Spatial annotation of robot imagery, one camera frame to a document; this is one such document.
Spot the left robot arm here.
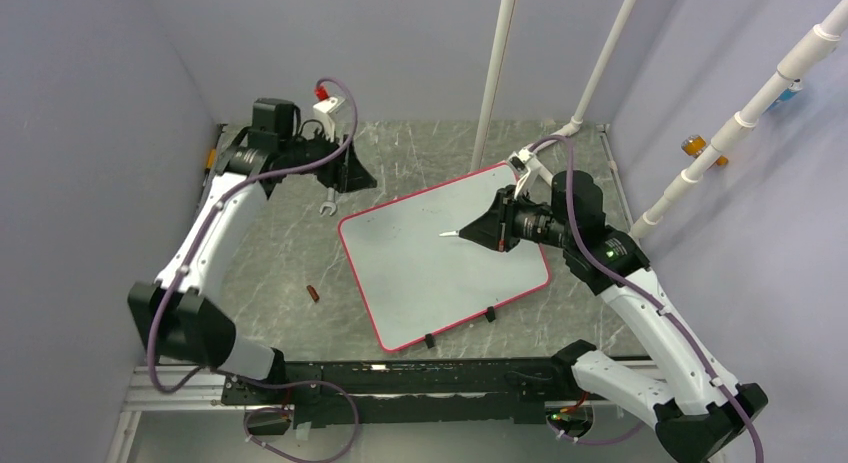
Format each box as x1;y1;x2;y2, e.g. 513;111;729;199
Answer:
128;96;377;403

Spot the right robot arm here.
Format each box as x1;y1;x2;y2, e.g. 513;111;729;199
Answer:
458;170;768;462

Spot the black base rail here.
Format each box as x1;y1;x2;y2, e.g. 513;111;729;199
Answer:
221;357;595;429

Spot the white PVC pipe right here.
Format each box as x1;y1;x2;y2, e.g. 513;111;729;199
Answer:
629;0;847;240

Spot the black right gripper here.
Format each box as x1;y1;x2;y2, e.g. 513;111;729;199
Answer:
460;184;575;251

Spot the pink framed whiteboard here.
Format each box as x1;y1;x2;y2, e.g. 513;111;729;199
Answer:
338;163;551;352

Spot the silver wrench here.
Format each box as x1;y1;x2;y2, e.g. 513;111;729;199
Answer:
318;187;338;217

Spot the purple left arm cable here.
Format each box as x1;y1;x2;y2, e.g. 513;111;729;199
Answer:
145;76;360;395

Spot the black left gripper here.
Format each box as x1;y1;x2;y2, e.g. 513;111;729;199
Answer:
280;124;377;193

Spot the orange wall knob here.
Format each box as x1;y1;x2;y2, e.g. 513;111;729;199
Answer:
681;135;729;167

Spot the yellow black screwdriver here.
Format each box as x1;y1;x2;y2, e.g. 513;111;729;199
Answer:
201;124;225;189

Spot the brown marker cap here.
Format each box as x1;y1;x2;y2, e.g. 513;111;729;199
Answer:
306;285;320;303

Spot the blue wall clip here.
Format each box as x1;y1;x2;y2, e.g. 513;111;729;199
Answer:
767;79;803;110

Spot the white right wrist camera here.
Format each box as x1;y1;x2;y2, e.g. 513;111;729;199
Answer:
506;149;541;198

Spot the white PVC pipe frame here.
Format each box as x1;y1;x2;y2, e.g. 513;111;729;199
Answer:
459;0;675;226

